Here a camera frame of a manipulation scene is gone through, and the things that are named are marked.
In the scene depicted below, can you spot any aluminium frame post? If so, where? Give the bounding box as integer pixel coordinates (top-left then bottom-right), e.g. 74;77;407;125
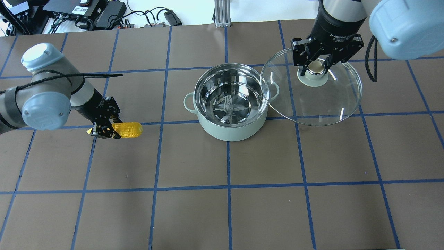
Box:
213;0;232;27

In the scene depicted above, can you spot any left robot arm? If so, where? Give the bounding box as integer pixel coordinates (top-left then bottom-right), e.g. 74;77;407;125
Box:
0;43;122;138

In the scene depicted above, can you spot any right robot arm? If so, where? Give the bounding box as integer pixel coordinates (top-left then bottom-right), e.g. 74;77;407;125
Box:
291;0;444;75

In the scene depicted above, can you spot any black power brick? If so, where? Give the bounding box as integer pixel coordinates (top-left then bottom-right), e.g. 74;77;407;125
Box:
93;1;127;30

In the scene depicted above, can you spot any yellow corn cob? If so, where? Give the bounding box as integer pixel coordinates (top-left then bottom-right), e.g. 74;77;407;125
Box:
87;122;143;138

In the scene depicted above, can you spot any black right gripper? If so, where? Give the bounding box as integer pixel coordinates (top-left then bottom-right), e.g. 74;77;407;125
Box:
291;7;365;76

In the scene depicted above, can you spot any black power adapter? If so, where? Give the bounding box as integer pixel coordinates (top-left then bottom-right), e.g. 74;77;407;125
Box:
164;10;182;26

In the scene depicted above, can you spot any glass pot lid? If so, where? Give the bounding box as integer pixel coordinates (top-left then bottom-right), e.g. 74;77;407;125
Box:
260;49;362;126

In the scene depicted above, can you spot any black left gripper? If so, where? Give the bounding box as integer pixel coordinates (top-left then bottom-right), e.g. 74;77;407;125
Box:
82;95;122;139

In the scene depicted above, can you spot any mint green cooking pot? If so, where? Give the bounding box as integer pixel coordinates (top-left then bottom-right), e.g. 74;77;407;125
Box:
183;63;280;141

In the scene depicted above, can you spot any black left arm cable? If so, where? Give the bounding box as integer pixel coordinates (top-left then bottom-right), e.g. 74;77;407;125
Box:
0;72;123;95

